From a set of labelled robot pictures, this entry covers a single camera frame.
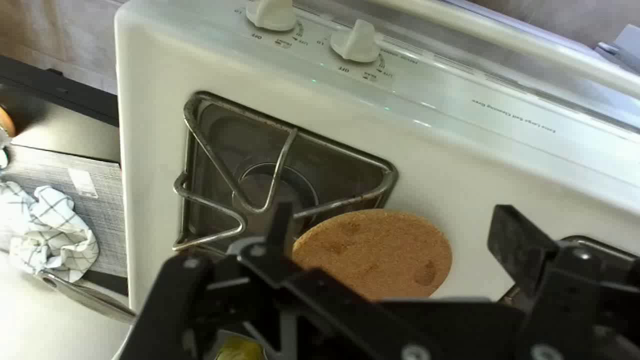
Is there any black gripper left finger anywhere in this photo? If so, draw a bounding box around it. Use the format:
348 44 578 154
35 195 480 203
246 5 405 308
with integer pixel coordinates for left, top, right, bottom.
263 203 296 261

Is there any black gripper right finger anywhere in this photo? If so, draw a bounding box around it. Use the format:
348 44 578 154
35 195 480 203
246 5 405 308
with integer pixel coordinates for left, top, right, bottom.
485 205 562 301

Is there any round cork coaster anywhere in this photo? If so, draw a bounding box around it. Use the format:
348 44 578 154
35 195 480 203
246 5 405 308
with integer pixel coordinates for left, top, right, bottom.
290 208 453 305

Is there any white stove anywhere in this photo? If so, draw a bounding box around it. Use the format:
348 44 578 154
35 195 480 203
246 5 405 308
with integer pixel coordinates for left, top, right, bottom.
111 0 640 316

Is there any grey woven placemat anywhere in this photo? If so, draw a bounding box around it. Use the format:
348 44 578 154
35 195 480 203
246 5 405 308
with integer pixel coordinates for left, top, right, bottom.
0 143 130 281

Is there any white stove knob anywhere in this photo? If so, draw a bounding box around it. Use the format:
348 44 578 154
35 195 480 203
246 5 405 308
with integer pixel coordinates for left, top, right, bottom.
243 0 300 35
328 18 383 66

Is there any white checkered cloth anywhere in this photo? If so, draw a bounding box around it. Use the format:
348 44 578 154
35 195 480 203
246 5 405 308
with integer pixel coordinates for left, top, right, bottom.
0 180 99 285

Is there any black bar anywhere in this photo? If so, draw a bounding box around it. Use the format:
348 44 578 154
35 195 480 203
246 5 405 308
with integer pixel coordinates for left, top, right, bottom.
0 54 120 128

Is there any small wooden object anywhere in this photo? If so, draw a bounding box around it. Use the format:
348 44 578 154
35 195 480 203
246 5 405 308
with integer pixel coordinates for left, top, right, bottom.
0 107 17 141

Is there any black wire burner grate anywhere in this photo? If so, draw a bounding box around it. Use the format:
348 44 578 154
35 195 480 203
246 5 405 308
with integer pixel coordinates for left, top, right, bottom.
170 90 399 257

